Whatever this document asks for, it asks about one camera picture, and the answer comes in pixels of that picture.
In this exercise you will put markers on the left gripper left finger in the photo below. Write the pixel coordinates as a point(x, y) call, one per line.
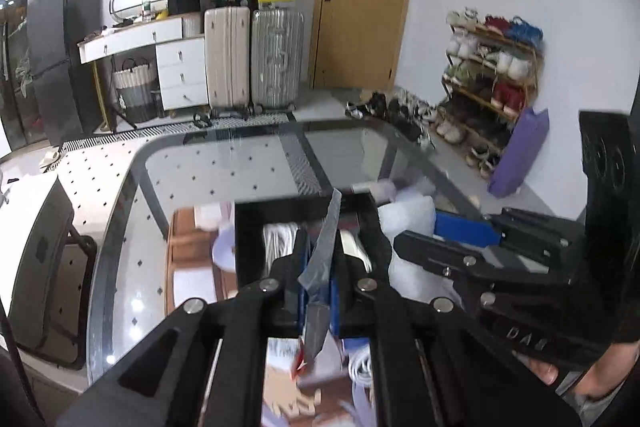
point(295, 297)

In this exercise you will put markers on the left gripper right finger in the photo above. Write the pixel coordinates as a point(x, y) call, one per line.
point(337, 283)

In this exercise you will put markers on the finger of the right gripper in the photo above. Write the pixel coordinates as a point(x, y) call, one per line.
point(478, 233)
point(444, 258)

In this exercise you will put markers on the silver foil pouch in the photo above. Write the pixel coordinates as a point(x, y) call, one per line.
point(316, 280)

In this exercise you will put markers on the white foam sheet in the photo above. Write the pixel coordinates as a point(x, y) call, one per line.
point(408, 224)

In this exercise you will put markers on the red printed plastic bag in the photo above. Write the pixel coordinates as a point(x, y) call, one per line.
point(299, 364)

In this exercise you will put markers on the person hand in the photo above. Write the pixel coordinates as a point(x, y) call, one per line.
point(608, 372)

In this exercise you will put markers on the black divided storage box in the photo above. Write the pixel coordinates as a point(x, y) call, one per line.
point(275, 239)

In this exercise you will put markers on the purple bag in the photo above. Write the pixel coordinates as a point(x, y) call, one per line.
point(526, 141)

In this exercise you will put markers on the wooden shoe rack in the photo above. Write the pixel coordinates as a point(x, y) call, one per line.
point(492, 75)

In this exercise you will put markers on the silver hard suitcase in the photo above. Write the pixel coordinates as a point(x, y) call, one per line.
point(276, 54)

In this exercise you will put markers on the black chair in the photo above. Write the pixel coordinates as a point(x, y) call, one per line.
point(46, 271)

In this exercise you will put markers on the striped laundry basket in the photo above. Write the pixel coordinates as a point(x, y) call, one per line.
point(135, 83)

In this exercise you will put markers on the beige hard suitcase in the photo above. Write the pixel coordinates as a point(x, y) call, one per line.
point(227, 56)

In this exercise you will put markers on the white drawer desk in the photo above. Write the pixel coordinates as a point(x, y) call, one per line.
point(174, 46)

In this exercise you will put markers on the black refrigerator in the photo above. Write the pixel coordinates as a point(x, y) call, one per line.
point(46, 92)

